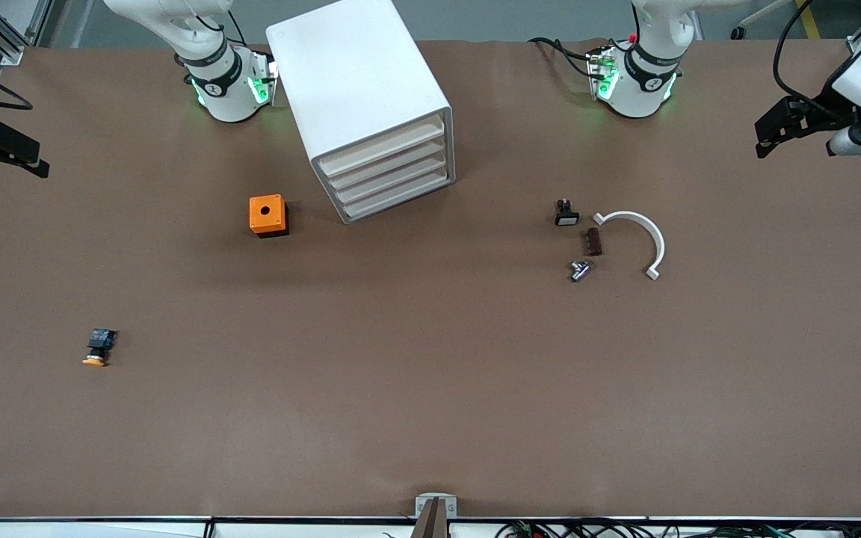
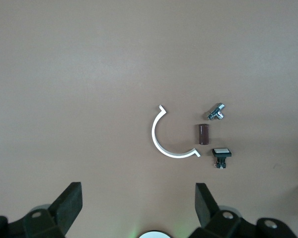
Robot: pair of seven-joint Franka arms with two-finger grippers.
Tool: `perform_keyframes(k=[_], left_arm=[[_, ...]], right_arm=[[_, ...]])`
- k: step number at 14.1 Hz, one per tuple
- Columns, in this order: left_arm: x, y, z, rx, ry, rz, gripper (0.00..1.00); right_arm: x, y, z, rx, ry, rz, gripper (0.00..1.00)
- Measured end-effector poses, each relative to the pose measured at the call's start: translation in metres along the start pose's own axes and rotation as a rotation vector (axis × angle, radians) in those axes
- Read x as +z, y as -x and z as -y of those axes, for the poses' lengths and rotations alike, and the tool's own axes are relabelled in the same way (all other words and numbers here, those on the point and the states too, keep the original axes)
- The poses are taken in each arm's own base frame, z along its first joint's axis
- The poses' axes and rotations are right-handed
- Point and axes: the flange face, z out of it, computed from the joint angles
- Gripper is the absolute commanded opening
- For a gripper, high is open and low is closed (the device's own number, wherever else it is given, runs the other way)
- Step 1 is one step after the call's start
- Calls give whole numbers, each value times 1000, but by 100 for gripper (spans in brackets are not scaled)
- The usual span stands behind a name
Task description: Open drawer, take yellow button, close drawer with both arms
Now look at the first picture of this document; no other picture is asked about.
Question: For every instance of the grey metal mounting bracket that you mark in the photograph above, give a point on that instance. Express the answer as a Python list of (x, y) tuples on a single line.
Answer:
[(423, 504)]

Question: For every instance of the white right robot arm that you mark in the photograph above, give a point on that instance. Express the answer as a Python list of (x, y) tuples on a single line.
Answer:
[(225, 90)]

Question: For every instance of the black white push switch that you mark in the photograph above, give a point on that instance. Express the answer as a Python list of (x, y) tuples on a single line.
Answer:
[(566, 217)]

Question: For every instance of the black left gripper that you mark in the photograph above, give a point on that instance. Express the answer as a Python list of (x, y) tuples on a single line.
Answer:
[(824, 110)]

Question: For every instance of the brown paper table cover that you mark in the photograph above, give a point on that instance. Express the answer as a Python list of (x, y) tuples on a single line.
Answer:
[(430, 373)]

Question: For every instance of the orange push button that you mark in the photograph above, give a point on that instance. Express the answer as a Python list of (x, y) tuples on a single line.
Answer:
[(98, 347)]

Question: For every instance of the orange box with hole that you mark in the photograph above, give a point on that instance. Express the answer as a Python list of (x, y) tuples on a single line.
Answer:
[(266, 211)]

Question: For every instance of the dark camera pole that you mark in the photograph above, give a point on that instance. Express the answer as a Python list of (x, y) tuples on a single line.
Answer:
[(430, 523)]

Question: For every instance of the white drawer cabinet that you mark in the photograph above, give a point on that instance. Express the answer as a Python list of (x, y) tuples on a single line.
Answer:
[(348, 67)]

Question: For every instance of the grey chair leg with caster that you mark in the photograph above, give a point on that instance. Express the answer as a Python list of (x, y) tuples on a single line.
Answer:
[(763, 16)]

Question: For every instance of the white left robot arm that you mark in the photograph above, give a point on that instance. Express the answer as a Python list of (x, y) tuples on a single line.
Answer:
[(643, 82)]

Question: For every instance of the white curved plastic bracket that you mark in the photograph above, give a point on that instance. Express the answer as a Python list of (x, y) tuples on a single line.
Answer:
[(647, 224)]

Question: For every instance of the white plastic drawer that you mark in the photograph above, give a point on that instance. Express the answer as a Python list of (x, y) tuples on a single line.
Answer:
[(393, 194), (389, 178), (371, 148), (382, 162)]

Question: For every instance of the brown terminal block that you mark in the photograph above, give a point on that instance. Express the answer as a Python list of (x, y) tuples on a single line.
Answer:
[(592, 242)]

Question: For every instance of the silver metal key switch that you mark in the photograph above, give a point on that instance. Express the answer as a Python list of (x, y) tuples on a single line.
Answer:
[(581, 270)]

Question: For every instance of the white table edge rail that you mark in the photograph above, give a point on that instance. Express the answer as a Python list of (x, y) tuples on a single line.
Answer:
[(102, 527)]

